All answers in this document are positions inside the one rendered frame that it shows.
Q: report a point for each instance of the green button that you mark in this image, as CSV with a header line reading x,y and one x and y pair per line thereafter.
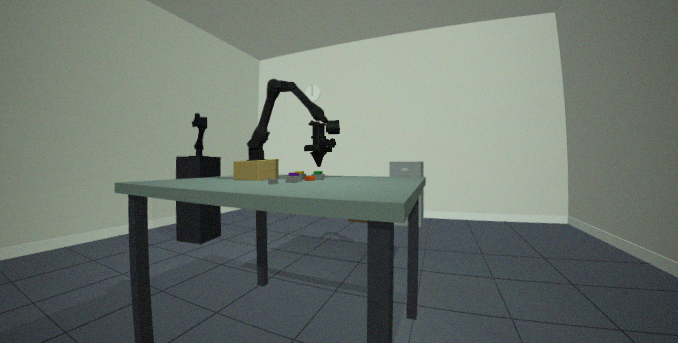
x,y
318,175

